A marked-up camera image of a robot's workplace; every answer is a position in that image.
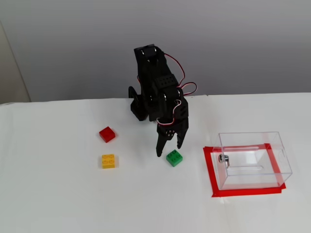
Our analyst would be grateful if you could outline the green lego brick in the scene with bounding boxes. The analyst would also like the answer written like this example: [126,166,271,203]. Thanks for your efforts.
[166,149,184,167]

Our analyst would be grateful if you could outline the yellow lego brick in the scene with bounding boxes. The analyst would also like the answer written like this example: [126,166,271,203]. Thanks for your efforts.
[101,153,119,170]

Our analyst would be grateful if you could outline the red tape square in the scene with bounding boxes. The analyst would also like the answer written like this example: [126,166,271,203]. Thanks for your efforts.
[203,143,287,198]

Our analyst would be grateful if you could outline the red lego brick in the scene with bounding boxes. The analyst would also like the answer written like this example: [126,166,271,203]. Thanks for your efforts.
[99,126,116,144]

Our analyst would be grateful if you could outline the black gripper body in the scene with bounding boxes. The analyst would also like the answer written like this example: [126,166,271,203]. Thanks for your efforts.
[156,98,190,136]

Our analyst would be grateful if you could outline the transparent plastic box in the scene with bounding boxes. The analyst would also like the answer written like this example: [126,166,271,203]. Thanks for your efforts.
[212,131,293,191]

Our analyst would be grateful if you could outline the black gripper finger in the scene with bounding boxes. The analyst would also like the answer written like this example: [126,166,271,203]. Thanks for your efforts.
[175,127,190,150]
[155,125,176,158]

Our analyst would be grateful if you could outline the red white forearm cable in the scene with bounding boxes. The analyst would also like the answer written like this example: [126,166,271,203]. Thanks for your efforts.
[163,53,198,97]

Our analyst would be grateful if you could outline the silver box lock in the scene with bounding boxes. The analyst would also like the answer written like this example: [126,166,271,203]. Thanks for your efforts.
[218,153,231,169]

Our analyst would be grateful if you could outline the red white gripper cable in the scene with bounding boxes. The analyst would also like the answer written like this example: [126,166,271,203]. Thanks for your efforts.
[156,99,183,127]

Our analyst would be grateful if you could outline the black table clamp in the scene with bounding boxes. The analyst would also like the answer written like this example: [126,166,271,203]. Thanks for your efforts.
[128,86,141,106]

